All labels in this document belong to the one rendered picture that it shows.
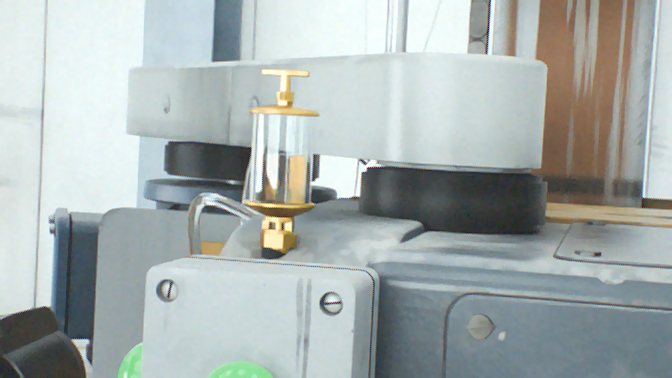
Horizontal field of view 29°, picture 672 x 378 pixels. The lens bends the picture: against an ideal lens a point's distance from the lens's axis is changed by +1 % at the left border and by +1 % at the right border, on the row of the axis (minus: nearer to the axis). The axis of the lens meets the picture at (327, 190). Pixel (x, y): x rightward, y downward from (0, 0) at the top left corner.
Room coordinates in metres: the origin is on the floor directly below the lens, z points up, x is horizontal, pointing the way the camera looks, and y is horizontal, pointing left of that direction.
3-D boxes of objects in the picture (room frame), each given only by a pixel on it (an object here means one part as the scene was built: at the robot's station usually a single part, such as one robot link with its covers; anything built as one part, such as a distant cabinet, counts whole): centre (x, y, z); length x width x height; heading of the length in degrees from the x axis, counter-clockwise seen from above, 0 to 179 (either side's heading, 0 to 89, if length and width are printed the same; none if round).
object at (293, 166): (0.52, 0.02, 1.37); 0.03 x 0.02 x 0.03; 77
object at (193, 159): (1.00, 0.07, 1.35); 0.12 x 0.12 x 0.04
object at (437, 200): (0.63, -0.06, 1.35); 0.09 x 0.09 x 0.03
